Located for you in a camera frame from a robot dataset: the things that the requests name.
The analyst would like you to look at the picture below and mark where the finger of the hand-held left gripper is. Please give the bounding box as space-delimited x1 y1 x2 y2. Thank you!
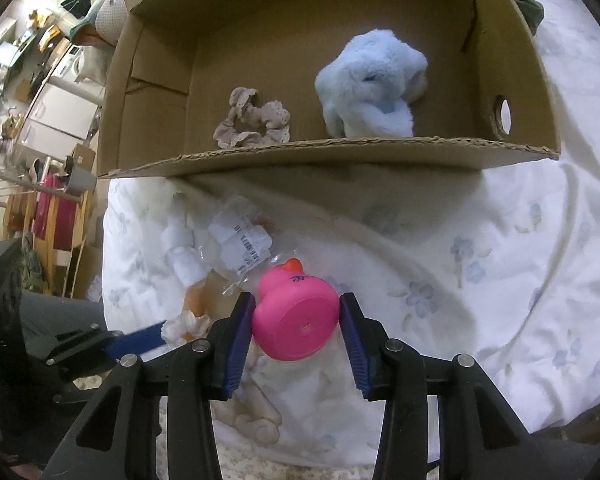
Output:
107 321 168 362

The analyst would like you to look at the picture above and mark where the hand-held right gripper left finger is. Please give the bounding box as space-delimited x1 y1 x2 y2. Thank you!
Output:
43 291 257 480

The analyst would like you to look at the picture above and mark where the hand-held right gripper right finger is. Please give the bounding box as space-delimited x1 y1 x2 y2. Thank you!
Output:
338 291 551 480

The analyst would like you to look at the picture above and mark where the pink rubber duck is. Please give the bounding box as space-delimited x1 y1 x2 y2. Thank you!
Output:
251 258 342 362

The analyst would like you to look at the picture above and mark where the beige lace scrunchie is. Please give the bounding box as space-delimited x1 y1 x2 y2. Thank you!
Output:
213 86 292 150

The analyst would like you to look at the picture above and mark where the light blue plush toy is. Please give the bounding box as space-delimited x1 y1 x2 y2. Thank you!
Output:
314 29 429 139

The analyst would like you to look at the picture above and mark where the cardboard box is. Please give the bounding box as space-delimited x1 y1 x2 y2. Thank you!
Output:
95 0 562 180

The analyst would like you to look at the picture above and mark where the beige flower hair clip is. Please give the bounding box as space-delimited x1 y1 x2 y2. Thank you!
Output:
160 310 212 346

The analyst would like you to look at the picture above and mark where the white floral bedsheet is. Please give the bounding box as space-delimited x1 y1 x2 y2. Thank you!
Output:
100 0 600 467

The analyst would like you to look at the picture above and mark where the clear plastic packet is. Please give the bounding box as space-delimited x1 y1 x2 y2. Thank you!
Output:
207 195 306 297

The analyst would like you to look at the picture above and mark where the wooden chair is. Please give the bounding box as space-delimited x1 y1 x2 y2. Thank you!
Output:
2 157 98 298

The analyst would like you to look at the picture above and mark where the white cabinet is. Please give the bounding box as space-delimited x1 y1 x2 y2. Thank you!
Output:
12 42 106 158

